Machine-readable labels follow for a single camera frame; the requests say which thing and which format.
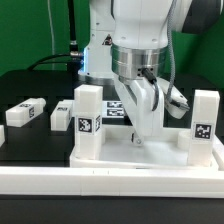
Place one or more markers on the white block left edge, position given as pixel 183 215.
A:
pixel 2 135

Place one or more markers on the white marker sheet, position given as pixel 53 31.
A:
pixel 107 109

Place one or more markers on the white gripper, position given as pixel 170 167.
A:
pixel 144 109

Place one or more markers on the white desk top tray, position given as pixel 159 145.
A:
pixel 167 151

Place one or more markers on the white L-shaped fence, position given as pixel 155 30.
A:
pixel 111 182

